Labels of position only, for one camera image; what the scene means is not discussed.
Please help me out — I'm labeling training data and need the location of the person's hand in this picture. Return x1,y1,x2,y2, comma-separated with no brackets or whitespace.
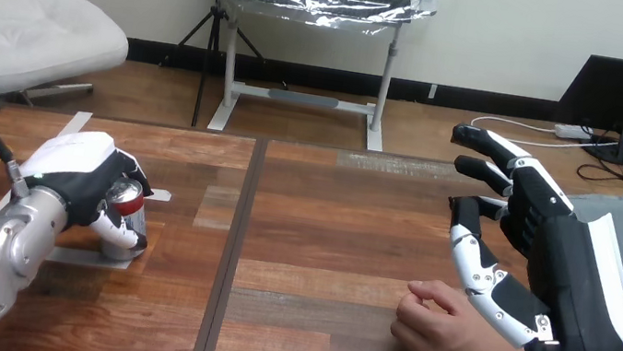
386,275,550,351

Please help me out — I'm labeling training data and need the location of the white desk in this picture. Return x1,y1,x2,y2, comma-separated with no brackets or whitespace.
174,0,413,158

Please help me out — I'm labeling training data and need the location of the white power strip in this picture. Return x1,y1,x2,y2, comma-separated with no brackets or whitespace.
552,122,595,144

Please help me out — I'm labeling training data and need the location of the red and white drink can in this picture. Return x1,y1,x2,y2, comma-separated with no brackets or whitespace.
95,175,156,265

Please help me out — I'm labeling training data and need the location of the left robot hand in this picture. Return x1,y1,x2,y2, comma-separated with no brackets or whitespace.
9,121,164,254

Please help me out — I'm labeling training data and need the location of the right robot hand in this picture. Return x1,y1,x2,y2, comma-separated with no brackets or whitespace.
418,122,623,351

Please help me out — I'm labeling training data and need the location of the black tripod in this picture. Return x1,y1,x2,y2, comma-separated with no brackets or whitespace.
151,0,275,137

